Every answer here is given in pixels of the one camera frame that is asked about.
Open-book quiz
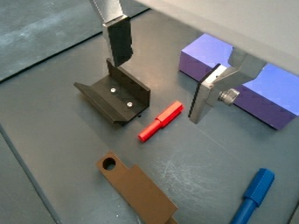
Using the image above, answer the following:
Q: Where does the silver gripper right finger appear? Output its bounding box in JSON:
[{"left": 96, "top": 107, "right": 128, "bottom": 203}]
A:
[{"left": 189, "top": 47, "right": 267, "bottom": 123}]

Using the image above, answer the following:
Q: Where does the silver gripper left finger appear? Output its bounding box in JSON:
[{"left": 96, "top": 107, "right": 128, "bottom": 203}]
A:
[{"left": 90, "top": 0, "right": 134, "bottom": 67}]

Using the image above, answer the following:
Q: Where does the brown T-shaped block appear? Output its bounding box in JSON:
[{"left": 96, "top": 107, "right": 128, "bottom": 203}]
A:
[{"left": 98, "top": 151, "right": 178, "bottom": 224}]

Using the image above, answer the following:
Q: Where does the purple board block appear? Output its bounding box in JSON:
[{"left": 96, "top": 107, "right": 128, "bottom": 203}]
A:
[{"left": 179, "top": 34, "right": 299, "bottom": 130}]

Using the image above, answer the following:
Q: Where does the red peg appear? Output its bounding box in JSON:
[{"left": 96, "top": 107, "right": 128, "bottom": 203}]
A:
[{"left": 138, "top": 101, "right": 183, "bottom": 143}]

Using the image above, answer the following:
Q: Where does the blue peg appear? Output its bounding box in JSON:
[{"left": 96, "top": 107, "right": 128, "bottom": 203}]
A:
[{"left": 230, "top": 168, "right": 275, "bottom": 224}]

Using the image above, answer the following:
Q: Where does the black angle bracket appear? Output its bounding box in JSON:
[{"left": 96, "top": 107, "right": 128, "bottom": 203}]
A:
[{"left": 74, "top": 59, "right": 151, "bottom": 125}]

